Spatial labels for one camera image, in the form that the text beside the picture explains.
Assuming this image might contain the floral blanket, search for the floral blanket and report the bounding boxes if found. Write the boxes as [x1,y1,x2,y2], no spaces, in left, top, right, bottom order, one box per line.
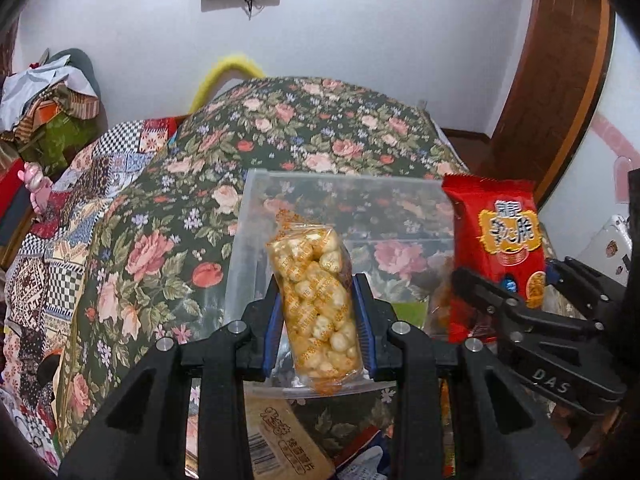
[55,76,472,461]

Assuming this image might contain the green snack packet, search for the green snack packet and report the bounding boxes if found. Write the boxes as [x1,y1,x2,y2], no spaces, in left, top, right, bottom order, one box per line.
[389,302,432,332]

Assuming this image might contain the pink plush toy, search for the pink plush toy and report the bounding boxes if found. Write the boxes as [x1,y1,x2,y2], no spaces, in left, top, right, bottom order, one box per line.
[18,161,52,218]

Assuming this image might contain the clear puffed rice snack packet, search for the clear puffed rice snack packet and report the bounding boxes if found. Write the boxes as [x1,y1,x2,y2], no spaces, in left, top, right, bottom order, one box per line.
[265,210,364,397]

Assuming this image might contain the blue snack packet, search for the blue snack packet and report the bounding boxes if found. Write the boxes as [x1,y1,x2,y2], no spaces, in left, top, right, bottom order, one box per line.
[334,426,397,480]

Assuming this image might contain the patchwork quilt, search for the patchwork quilt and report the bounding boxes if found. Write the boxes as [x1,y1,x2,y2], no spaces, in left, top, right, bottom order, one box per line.
[0,117,187,471]

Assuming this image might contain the white printed bag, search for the white printed bag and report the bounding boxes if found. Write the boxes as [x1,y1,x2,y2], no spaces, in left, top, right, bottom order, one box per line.
[577,214,637,283]

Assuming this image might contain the yellow plush tube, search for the yellow plush tube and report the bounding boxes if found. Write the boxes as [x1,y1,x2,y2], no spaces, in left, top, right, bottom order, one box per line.
[188,54,266,113]

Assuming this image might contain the wooden door frame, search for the wooden door frame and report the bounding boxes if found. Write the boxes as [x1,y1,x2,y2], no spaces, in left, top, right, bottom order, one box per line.
[442,0,617,206]

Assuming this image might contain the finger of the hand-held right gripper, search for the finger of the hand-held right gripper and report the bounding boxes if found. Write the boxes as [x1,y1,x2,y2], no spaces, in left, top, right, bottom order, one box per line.
[452,267,538,357]
[547,257,627,322]

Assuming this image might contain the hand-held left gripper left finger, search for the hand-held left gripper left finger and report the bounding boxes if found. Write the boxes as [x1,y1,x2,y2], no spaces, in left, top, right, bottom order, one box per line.
[57,275,284,480]

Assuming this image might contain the clear plastic storage box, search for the clear plastic storage box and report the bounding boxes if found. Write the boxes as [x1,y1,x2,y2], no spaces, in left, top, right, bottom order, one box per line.
[224,168,458,402]

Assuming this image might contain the beige snack packet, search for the beige snack packet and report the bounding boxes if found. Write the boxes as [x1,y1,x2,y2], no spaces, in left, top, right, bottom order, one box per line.
[244,394,337,480]

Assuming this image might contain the red snack packet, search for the red snack packet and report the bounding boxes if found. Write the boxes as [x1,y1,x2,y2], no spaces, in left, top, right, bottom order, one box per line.
[442,173,547,345]

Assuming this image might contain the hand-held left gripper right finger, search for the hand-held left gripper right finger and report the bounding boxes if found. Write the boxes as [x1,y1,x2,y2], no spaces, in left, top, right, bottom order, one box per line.
[352,273,582,480]

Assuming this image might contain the pile of clothes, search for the pile of clothes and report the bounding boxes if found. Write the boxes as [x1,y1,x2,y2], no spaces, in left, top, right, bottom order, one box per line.
[0,48,103,171]

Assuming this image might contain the brown snack packet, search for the brown snack packet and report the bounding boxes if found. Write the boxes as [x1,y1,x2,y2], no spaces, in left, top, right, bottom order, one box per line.
[424,254,457,337]

